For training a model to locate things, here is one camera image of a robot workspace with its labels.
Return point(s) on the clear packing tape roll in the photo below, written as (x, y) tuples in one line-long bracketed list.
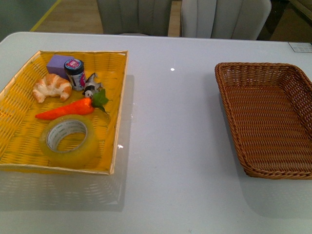
[(62, 127)]

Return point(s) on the brown wicker basket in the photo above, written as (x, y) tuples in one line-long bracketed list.
[(269, 110)]

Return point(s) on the yellow woven basket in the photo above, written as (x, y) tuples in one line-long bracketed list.
[(20, 130)]

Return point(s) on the orange toy carrot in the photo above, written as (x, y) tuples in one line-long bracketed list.
[(83, 106)]

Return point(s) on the black white animal figurine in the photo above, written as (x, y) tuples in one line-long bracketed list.
[(91, 87)]

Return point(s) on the small dark jar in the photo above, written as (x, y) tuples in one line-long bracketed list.
[(74, 69)]

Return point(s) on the left grey upholstered chair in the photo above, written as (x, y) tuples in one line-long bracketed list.
[(148, 17)]

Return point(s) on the grey upholstered chair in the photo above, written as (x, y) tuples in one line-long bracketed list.
[(148, 17), (223, 19)]

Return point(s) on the toy croissant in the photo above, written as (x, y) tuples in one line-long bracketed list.
[(52, 85)]

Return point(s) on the purple foam block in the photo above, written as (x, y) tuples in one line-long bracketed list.
[(56, 65)]

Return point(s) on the right grey upholstered chair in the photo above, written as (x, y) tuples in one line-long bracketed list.
[(223, 19)]

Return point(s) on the table corner label sticker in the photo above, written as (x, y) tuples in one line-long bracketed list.
[(301, 47)]

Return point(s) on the tan sofa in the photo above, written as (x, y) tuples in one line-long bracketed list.
[(289, 20)]

